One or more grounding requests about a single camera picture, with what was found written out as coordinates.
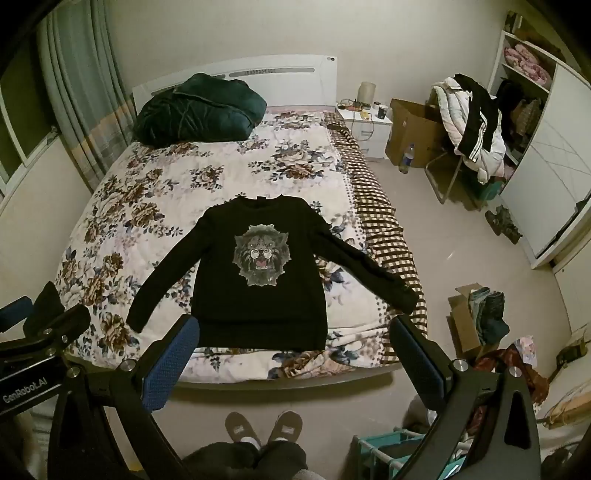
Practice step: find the teal storage box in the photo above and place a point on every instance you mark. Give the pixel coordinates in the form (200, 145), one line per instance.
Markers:
(489, 190)

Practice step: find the black white striped garment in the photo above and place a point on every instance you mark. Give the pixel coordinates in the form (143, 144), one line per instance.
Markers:
(480, 115)

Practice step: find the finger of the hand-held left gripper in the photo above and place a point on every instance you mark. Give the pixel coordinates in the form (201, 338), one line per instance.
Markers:
(14, 314)
(60, 325)

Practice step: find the person's dark trousers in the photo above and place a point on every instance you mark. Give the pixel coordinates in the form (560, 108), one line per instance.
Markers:
(244, 464)

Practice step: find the small cardboard box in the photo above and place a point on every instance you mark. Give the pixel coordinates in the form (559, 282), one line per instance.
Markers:
(461, 327)

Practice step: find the dark mug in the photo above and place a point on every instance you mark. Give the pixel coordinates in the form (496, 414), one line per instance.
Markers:
(383, 111)

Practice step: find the white nightstand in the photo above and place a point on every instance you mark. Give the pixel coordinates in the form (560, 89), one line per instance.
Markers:
(376, 136)

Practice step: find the white wardrobe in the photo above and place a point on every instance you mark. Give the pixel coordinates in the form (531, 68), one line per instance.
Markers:
(549, 175)

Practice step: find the beige table lamp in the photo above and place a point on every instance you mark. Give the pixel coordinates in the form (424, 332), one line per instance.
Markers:
(367, 92)

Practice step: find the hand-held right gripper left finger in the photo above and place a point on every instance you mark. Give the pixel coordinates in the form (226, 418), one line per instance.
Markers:
(171, 364)

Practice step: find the dark hanging clothes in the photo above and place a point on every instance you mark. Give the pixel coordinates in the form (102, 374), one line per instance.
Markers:
(508, 101)

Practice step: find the dark green pillow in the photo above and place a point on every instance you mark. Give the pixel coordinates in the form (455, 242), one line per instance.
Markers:
(198, 110)

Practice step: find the pink folded bedding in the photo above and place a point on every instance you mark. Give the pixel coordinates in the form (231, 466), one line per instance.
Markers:
(526, 62)

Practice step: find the dark boots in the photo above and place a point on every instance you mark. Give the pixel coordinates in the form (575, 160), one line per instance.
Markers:
(503, 224)

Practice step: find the grey bed frame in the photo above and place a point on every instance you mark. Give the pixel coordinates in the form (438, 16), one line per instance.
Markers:
(277, 385)

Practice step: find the metal folding chair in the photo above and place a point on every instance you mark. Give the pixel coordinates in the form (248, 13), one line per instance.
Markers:
(436, 175)

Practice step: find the large brown cardboard box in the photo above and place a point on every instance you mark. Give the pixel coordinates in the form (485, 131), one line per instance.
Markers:
(411, 134)

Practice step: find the white headboard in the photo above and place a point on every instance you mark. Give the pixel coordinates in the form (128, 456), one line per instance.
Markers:
(286, 87)

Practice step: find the floral blanket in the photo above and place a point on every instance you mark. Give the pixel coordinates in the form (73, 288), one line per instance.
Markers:
(152, 184)

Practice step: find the teal rack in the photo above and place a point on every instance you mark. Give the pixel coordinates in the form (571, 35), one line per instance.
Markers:
(392, 452)

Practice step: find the small dark flat object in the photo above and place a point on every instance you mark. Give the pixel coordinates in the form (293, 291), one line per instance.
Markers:
(334, 125)

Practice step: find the window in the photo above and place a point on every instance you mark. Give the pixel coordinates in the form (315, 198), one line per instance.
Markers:
(18, 134)

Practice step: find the brown checked blanket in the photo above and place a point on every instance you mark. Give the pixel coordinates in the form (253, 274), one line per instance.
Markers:
(378, 217)

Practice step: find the beige folded quilt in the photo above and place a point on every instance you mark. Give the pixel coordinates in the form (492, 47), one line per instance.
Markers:
(570, 406)

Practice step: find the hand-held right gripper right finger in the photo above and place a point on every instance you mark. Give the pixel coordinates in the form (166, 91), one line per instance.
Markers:
(418, 364)

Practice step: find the white padded jacket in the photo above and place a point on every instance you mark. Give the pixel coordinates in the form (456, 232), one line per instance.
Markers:
(450, 115)

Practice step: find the folded jeans pile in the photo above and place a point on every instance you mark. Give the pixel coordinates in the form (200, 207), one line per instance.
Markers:
(489, 314)

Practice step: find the plastic water bottle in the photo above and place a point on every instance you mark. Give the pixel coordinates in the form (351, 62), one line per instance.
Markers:
(407, 159)

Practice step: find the green striped curtain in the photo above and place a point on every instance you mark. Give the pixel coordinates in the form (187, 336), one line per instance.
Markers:
(78, 92)

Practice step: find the black lion print sweater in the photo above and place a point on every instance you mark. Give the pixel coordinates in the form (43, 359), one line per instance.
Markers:
(258, 304)

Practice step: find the red brown clothes pile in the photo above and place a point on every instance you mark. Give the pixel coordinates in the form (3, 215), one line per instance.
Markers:
(512, 364)

